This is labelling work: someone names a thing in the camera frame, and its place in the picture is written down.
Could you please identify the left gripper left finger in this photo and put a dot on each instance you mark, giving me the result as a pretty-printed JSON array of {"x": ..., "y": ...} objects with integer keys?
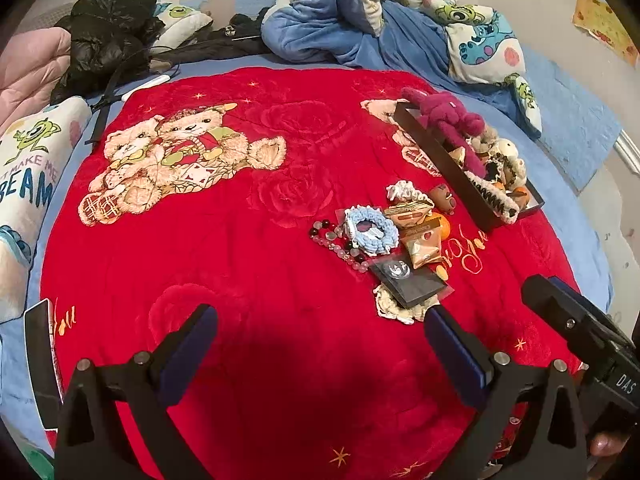
[{"x": 92, "y": 441}]

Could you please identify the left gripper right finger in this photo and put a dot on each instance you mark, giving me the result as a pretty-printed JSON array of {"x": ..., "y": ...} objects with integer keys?
[{"x": 550, "y": 443}]

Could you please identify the orange mandarin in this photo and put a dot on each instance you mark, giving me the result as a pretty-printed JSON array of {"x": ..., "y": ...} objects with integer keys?
[
  {"x": 436, "y": 220},
  {"x": 521, "y": 197}
]

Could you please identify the brown capybara squishy toy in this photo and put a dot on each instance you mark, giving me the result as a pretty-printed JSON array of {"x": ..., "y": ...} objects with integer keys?
[{"x": 442, "y": 198}]

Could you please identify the blue crochet scrunchie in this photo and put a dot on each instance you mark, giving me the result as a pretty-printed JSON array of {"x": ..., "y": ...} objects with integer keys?
[{"x": 370, "y": 230}]

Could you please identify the white crochet scrunchie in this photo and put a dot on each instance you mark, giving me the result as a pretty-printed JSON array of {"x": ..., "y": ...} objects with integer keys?
[{"x": 404, "y": 192}]

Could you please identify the bead bracelet pink black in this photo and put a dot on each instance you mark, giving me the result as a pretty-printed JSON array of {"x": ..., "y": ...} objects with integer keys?
[{"x": 334, "y": 237}]

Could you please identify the person right hand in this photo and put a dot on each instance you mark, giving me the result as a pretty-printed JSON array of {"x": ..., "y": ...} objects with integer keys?
[{"x": 606, "y": 445}]

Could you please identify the black smartphone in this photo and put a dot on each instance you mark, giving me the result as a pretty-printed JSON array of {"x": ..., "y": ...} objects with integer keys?
[{"x": 38, "y": 329}]

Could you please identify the orange mandarin in tray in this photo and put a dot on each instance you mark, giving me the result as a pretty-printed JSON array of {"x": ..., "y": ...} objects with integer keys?
[{"x": 521, "y": 197}]

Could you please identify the cream crochet coaster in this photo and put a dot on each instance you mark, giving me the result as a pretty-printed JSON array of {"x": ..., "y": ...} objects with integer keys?
[{"x": 388, "y": 307}]

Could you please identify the white fuzzy hair claw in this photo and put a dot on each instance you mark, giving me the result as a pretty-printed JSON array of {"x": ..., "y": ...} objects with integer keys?
[{"x": 498, "y": 201}]

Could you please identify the white plush bunny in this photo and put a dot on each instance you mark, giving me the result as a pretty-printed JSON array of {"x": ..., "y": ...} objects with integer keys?
[{"x": 505, "y": 165}]

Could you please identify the monster scream pillow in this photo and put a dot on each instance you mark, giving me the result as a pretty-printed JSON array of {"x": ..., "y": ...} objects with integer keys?
[{"x": 34, "y": 152}]

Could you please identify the red teddy bear blanket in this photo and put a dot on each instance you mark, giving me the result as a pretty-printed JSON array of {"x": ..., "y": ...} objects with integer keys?
[{"x": 305, "y": 380}]

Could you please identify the magenta plush bear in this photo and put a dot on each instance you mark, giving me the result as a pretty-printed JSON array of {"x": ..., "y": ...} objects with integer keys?
[{"x": 444, "y": 112}]

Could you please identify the dark rectangular tray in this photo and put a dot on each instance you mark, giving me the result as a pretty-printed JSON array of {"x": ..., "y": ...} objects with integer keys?
[{"x": 450, "y": 164}]

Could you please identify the pink quilted jacket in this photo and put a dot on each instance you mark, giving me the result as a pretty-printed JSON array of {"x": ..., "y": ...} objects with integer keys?
[{"x": 31, "y": 65}]

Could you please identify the blue monster print comforter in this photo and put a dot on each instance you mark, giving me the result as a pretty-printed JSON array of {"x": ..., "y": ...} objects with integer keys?
[{"x": 463, "y": 48}]

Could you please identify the black puffer jacket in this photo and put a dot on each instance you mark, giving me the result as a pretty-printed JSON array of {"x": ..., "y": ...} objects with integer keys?
[{"x": 103, "y": 35}]

